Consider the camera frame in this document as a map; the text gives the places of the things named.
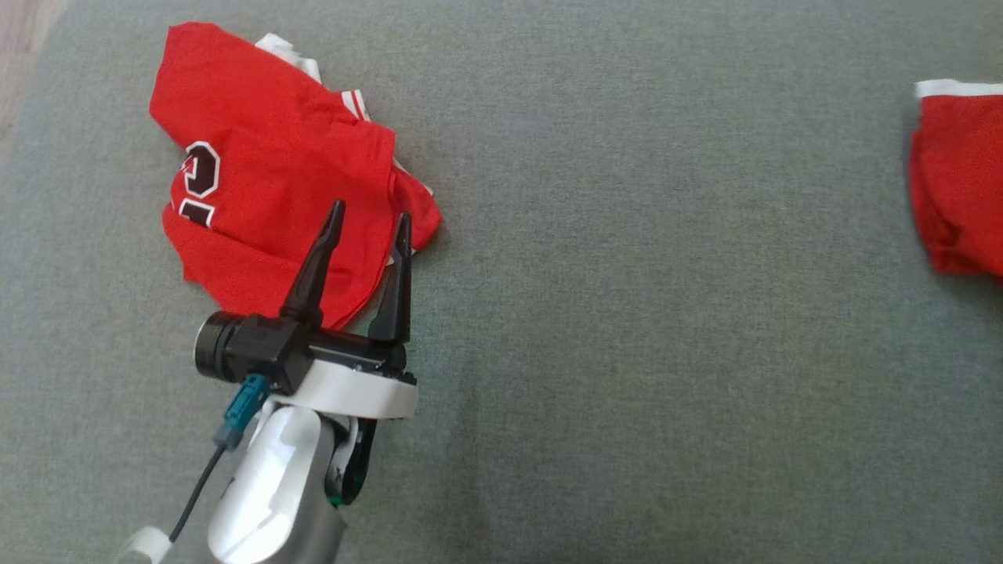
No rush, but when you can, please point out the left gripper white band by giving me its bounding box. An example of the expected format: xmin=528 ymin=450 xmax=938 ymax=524
xmin=270 ymin=200 xmax=418 ymax=421

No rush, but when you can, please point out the red basketball jersey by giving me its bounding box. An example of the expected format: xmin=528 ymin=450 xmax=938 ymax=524
xmin=149 ymin=22 xmax=444 ymax=331

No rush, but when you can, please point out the large grey sofa seat cushion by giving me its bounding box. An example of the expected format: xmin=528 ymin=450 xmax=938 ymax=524
xmin=0 ymin=0 xmax=1003 ymax=564

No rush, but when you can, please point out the red shorts number 23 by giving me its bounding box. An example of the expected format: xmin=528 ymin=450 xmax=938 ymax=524
xmin=909 ymin=78 xmax=1003 ymax=284

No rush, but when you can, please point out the left cable with blue connector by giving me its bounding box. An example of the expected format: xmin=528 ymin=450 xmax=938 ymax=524
xmin=167 ymin=374 xmax=272 ymax=543

